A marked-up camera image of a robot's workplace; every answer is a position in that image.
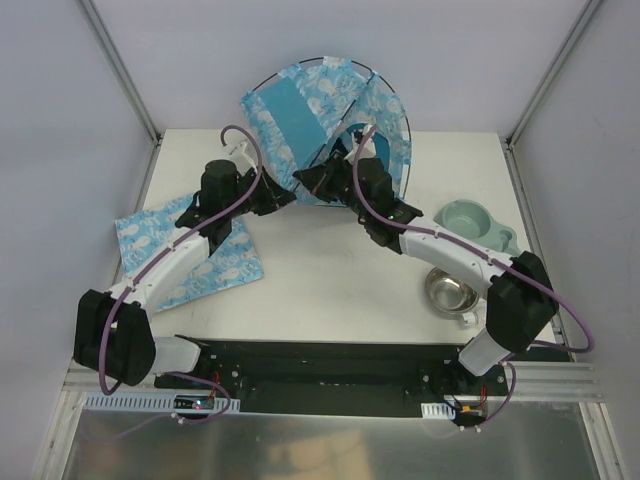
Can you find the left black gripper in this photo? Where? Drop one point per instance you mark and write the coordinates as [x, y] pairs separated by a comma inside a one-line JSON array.
[[270, 195]]

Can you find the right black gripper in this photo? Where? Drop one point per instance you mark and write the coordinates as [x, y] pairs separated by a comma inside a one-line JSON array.
[[320, 176]]

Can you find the blue patterned pet tent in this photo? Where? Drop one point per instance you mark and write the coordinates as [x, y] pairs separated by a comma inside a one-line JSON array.
[[310, 120]]

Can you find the blue snowman patterned mat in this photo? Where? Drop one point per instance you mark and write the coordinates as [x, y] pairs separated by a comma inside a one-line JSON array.
[[233, 264]]

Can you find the stainless steel pet bowl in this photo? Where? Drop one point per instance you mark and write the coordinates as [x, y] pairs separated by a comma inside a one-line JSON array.
[[449, 295]]

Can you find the clear plastic water bottle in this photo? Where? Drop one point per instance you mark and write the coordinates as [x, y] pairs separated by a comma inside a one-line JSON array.
[[474, 318]]

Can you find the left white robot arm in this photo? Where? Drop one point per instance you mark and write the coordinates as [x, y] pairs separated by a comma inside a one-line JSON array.
[[113, 335]]

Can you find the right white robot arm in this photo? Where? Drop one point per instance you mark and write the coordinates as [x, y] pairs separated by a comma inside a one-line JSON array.
[[517, 289]]

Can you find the mint green double feeder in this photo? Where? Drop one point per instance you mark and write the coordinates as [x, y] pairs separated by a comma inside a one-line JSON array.
[[474, 222]]

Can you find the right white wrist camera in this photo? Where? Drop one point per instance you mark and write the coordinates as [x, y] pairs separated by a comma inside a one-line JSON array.
[[363, 145]]

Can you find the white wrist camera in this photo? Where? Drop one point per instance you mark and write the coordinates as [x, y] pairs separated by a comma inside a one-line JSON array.
[[363, 145], [240, 154]]

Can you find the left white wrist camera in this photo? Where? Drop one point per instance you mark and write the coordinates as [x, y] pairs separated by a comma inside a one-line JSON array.
[[240, 154]]

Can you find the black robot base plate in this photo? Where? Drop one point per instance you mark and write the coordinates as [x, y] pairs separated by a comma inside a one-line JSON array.
[[339, 379]]

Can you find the left aluminium frame post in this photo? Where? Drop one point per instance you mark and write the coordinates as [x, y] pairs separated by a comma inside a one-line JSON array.
[[118, 68]]

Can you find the aluminium frame post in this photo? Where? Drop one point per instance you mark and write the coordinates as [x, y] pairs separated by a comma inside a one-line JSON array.
[[578, 29], [118, 68]]

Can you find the right aluminium frame post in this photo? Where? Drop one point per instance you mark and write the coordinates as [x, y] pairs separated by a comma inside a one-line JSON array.
[[578, 29]]

